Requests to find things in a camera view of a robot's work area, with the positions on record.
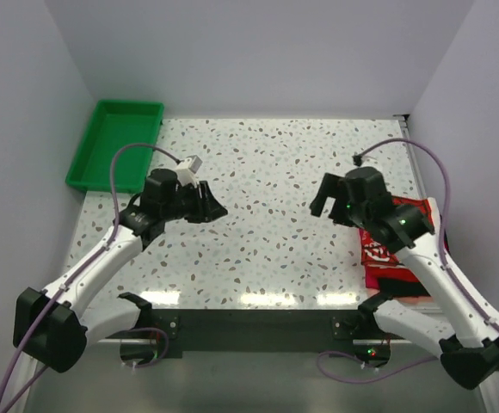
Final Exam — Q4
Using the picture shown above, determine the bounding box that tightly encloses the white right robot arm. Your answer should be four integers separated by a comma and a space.
310, 166, 499, 390

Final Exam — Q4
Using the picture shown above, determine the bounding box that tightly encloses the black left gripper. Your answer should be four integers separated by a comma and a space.
162, 181, 227, 224

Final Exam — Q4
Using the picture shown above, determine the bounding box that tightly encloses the black folded t shirt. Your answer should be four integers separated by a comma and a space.
378, 278, 430, 298

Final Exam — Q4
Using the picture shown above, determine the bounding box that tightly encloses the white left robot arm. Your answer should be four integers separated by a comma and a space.
13, 169, 227, 373

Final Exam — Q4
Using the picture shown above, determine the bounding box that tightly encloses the pink folded t shirt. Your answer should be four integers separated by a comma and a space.
364, 267, 382, 290

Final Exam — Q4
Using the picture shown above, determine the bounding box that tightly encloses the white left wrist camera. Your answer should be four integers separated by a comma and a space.
175, 155, 202, 188

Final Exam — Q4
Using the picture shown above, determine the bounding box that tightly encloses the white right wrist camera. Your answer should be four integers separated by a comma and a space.
353, 155, 383, 172

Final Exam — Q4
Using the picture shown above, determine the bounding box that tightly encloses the green plastic tray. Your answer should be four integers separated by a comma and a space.
65, 99, 164, 194

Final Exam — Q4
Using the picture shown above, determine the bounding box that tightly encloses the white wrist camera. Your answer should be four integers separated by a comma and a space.
353, 155, 383, 172
175, 155, 202, 188

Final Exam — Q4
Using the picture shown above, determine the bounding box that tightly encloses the white printed t shirt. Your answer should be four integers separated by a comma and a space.
359, 196, 439, 282

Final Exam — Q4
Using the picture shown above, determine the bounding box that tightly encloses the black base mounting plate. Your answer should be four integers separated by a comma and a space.
113, 309, 391, 367

